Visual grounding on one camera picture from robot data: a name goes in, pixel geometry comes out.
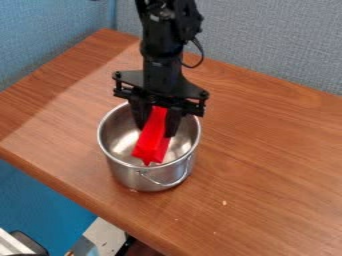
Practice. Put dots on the grey white object below table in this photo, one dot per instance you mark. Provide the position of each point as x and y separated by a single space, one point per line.
101 240

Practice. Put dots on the red cross-shaped plastic bar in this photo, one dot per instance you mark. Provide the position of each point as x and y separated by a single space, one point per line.
152 144

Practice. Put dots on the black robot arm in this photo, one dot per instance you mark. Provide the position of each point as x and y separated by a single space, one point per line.
171 22

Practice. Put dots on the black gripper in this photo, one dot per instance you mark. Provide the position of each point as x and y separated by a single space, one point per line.
159 85

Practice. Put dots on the stainless steel pot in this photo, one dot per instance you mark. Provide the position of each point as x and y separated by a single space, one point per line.
146 170

